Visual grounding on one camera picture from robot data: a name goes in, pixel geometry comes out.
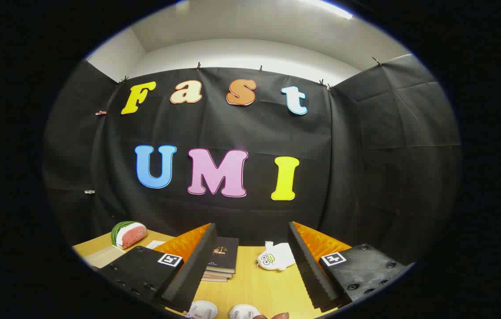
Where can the grey-covered book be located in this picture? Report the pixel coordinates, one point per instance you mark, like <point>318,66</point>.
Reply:
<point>219,274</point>

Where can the black hardcover book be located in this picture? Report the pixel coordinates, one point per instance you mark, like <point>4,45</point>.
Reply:
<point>225,254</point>

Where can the watermelon slice toy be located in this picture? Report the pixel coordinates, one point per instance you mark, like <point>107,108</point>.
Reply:
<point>131,235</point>

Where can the white portrait cover book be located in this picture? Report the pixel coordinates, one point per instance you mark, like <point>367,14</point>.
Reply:
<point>156,244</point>

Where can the white canvas shoe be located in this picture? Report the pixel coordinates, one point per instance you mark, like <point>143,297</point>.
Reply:
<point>201,309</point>
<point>244,311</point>

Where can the white plush toy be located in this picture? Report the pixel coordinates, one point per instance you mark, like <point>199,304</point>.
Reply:
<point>277,257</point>

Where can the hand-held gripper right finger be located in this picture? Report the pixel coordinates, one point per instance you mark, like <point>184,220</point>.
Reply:
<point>308,266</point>

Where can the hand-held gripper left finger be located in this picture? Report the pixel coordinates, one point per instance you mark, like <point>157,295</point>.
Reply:
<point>197,266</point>

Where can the brown-covered book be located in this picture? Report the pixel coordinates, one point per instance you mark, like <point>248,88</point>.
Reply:
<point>214,279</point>

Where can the pink clip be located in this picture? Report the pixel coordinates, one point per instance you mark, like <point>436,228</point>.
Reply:
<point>100,113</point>

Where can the beige fabric storage box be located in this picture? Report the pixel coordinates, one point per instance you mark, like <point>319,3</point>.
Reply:
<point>105,257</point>

